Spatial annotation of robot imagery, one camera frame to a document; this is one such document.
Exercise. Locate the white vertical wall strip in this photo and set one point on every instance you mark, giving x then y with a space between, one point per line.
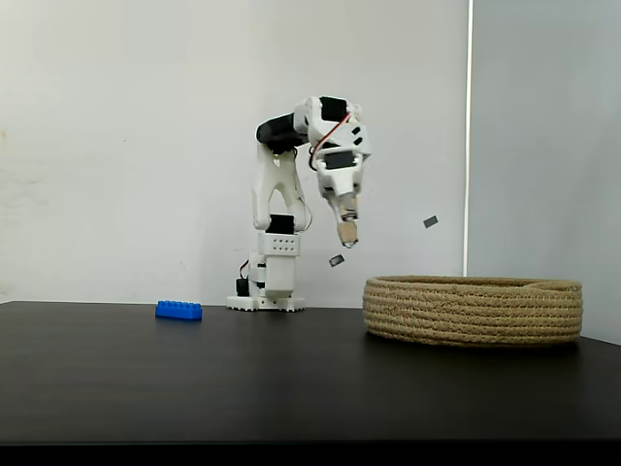
468 136

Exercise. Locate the blue lego block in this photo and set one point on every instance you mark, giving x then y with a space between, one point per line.
178 310

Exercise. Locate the grey tape piece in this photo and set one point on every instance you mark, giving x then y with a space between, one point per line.
431 222
336 260

